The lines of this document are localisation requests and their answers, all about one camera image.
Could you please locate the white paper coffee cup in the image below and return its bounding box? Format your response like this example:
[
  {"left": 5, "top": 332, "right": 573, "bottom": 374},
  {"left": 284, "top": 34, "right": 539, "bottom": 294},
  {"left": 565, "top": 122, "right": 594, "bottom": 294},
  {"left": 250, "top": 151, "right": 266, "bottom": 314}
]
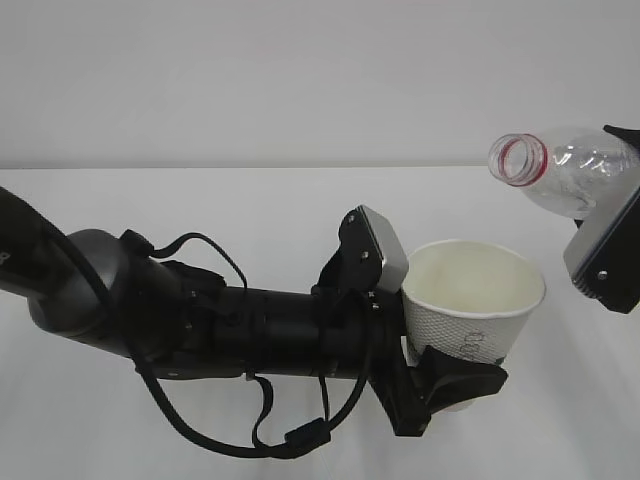
[{"left": 401, "top": 239, "right": 546, "bottom": 365}]

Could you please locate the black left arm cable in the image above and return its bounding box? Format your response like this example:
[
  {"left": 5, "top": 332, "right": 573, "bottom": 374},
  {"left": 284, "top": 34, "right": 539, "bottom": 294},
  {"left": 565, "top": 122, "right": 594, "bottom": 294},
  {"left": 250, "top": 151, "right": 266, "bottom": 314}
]
[{"left": 49, "top": 232, "right": 371, "bottom": 460}]

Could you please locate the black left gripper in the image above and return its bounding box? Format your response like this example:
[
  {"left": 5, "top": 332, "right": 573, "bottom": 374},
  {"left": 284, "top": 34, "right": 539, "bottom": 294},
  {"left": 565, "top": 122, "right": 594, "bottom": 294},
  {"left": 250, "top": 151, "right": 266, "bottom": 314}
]
[{"left": 312, "top": 272, "right": 508, "bottom": 437}]

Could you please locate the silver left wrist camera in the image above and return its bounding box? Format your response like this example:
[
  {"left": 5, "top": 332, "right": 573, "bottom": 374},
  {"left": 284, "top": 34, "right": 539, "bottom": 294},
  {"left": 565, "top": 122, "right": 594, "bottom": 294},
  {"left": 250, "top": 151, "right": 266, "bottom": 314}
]
[{"left": 338, "top": 204, "right": 409, "bottom": 294}]

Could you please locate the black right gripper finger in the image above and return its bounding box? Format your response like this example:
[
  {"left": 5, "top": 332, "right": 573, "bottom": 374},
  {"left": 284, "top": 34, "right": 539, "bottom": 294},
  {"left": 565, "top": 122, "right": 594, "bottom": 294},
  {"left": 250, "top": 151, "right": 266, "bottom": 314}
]
[{"left": 603, "top": 125, "right": 640, "bottom": 150}]

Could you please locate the clear plastic water bottle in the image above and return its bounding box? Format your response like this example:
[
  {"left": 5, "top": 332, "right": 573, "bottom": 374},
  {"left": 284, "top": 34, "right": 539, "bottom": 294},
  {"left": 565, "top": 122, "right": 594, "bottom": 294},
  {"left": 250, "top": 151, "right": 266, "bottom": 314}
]
[{"left": 488, "top": 127, "right": 639, "bottom": 220}]

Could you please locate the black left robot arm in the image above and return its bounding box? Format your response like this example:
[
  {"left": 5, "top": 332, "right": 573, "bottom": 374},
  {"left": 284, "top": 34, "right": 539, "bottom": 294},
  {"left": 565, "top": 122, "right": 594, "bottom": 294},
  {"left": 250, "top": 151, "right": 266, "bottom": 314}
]
[{"left": 1, "top": 191, "right": 507, "bottom": 447}]

